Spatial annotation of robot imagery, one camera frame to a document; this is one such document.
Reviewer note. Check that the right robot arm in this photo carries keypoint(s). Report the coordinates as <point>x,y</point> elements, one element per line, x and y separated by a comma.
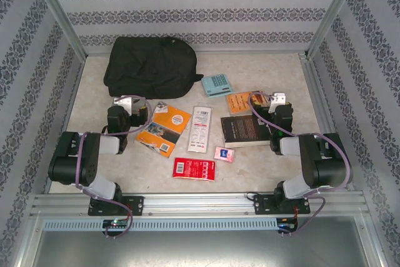
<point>328,167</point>

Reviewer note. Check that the white red packet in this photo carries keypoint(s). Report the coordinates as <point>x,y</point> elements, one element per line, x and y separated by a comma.
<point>200,129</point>

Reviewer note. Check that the black paperback book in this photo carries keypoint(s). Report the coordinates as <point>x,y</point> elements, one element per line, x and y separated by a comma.
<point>243,129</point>

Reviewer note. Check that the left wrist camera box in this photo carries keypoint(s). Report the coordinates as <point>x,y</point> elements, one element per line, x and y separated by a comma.
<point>125,102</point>

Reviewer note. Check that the pink tissue pack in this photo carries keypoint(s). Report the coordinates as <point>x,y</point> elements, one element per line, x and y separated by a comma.
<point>224,154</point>

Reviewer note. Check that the orange Huckleberry Finn paperback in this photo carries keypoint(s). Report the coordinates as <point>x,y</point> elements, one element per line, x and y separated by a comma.
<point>239,103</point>

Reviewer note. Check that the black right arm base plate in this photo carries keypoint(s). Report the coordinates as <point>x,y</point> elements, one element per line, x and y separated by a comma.
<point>261,206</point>

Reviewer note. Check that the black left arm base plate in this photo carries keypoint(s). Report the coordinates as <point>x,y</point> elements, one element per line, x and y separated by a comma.
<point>136,204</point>

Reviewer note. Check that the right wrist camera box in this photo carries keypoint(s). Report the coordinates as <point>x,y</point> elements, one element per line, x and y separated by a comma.
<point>278,98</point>

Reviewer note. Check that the red package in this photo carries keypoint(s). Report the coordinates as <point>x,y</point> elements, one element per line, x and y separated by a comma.
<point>193,169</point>

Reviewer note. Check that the aluminium frame post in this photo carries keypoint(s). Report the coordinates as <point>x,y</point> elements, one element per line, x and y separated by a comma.
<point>334,7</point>
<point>56,7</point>

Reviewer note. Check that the light blue calculator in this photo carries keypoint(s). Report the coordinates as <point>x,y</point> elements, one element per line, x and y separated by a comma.
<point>217,85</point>

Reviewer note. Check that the aluminium side rail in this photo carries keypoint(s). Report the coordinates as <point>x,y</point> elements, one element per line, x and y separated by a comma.
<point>323,117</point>
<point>65,123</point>

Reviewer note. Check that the grey metal panel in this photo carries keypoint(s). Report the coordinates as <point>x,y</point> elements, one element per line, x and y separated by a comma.
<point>200,248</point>

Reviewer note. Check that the aluminium back rail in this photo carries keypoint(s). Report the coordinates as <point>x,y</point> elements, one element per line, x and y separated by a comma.
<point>250,52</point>

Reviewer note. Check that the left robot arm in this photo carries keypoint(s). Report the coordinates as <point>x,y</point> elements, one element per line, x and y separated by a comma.
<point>68,160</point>

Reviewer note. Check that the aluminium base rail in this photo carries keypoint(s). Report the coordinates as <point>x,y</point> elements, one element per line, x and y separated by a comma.
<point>200,203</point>

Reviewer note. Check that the black fabric backpack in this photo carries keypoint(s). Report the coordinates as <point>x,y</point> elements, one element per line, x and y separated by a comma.
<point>150,67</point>

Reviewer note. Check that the small circuit board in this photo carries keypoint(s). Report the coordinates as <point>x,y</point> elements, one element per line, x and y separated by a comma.
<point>115,223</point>
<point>286,224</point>

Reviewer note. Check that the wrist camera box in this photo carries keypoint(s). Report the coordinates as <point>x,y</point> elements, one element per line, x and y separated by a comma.
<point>278,98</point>
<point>125,102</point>

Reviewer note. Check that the orange photo-cover textbook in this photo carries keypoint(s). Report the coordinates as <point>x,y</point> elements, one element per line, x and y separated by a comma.
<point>168,123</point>

